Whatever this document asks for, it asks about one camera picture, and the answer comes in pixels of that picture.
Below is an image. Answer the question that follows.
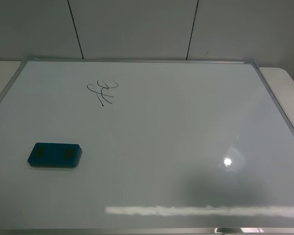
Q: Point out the white whiteboard with aluminium frame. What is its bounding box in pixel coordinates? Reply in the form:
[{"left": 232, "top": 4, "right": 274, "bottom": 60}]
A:
[{"left": 0, "top": 59, "right": 294, "bottom": 235}]

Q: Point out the teal whiteboard eraser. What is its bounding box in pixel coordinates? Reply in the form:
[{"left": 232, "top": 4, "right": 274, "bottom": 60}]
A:
[{"left": 27, "top": 142, "right": 82, "bottom": 168}]

